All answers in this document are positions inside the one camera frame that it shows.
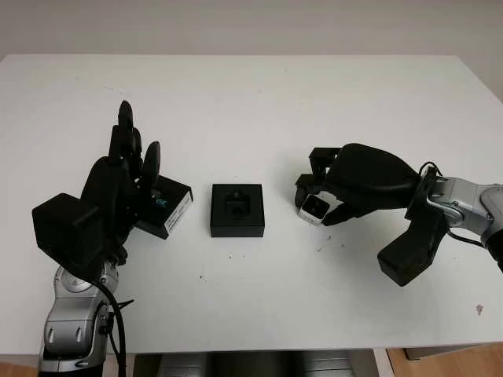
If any black box base with insert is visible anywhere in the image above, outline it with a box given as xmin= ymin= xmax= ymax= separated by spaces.
xmin=210 ymin=183 xmax=266 ymax=239

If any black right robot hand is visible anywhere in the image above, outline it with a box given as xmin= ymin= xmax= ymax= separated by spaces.
xmin=294 ymin=143 xmax=424 ymax=228

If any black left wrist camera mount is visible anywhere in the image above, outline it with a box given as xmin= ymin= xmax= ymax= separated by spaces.
xmin=31 ymin=192 xmax=105 ymax=282

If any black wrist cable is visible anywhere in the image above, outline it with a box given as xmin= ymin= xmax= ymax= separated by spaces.
xmin=96 ymin=280 xmax=137 ymax=377
xmin=418 ymin=160 xmax=488 ymax=249

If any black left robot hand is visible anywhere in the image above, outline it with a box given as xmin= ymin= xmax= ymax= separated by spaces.
xmin=79 ymin=101 xmax=162 ymax=264

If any black box lid with label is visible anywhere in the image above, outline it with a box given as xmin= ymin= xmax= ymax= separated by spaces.
xmin=135 ymin=175 xmax=195 ymax=240

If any grey robot torso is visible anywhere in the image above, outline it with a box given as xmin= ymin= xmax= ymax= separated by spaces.
xmin=133 ymin=351 xmax=374 ymax=377

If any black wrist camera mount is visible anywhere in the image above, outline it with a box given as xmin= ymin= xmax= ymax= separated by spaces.
xmin=376 ymin=203 xmax=449 ymax=288
xmin=31 ymin=192 xmax=105 ymax=282

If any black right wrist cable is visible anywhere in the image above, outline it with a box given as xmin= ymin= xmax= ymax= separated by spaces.
xmin=418 ymin=160 xmax=488 ymax=249

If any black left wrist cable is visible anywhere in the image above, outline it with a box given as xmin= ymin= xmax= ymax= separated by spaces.
xmin=96 ymin=280 xmax=137 ymax=377

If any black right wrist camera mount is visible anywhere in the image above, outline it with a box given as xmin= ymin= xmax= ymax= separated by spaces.
xmin=376 ymin=203 xmax=449 ymax=288

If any small silver black-faced camera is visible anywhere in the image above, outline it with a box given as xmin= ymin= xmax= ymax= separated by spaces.
xmin=297 ymin=192 xmax=335 ymax=227

